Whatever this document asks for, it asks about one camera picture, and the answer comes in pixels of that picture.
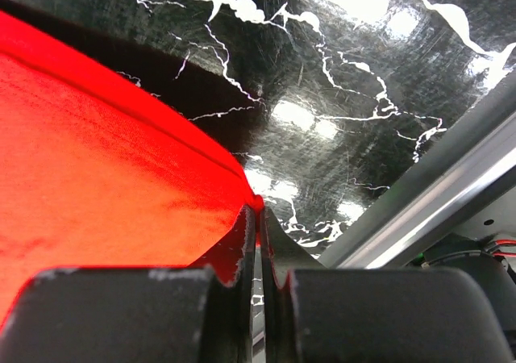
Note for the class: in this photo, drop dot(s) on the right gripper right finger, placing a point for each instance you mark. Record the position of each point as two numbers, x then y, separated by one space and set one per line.
315 314

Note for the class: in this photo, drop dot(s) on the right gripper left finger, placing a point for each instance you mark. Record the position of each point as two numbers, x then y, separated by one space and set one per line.
198 314

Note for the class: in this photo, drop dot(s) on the bright red t shirt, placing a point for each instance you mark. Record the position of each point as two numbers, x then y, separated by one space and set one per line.
97 172

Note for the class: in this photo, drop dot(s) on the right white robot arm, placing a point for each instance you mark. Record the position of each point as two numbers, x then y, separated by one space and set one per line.
257 295

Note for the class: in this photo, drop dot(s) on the aluminium table edge rail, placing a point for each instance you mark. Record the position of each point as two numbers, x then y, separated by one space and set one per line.
473 154

